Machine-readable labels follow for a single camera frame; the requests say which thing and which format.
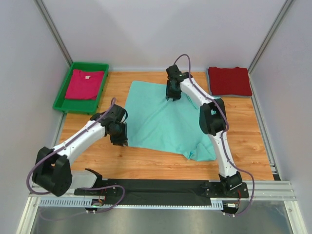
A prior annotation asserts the teal t shirt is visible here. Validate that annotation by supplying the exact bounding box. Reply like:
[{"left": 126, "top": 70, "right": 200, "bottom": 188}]
[{"left": 125, "top": 81, "right": 216, "bottom": 161}]

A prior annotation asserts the green plastic tray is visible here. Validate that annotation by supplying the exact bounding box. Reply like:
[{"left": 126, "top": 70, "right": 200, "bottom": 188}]
[{"left": 53, "top": 62, "right": 109, "bottom": 115}]

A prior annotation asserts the aluminium frame rail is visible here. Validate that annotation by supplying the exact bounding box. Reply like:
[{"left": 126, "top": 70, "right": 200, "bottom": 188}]
[{"left": 29, "top": 176, "right": 297, "bottom": 201}]

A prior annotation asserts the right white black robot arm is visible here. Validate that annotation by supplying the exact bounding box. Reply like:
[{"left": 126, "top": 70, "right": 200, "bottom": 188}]
[{"left": 166, "top": 64, "right": 242, "bottom": 197}]

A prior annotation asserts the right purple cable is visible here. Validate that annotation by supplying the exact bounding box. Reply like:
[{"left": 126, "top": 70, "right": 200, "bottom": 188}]
[{"left": 173, "top": 54, "right": 255, "bottom": 217}]

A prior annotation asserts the purple cable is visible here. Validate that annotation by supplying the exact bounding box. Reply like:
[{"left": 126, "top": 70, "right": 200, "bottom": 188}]
[
  {"left": 26, "top": 97, "right": 126, "bottom": 223},
  {"left": 173, "top": 54, "right": 255, "bottom": 217}
]

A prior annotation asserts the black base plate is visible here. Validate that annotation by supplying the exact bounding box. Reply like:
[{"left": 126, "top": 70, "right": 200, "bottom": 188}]
[{"left": 73, "top": 178, "right": 250, "bottom": 206}]

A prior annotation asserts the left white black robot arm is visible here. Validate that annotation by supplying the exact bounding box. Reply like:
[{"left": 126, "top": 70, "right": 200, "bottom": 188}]
[{"left": 28, "top": 104, "right": 128, "bottom": 197}]

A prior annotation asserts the dark red folded t shirt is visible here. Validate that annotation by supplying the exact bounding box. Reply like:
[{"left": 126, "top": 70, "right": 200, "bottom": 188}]
[{"left": 207, "top": 66, "right": 253, "bottom": 97}]

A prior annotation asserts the slotted grey cable duct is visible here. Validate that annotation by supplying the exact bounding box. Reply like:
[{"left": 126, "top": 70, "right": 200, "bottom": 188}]
[{"left": 39, "top": 197, "right": 223, "bottom": 211}]

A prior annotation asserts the pink folded t shirt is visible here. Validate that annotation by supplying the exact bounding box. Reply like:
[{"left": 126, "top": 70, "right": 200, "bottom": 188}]
[{"left": 65, "top": 69, "right": 105, "bottom": 100}]

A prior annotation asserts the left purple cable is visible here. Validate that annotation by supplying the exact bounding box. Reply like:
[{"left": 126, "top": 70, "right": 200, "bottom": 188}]
[{"left": 26, "top": 97, "right": 126, "bottom": 223}]

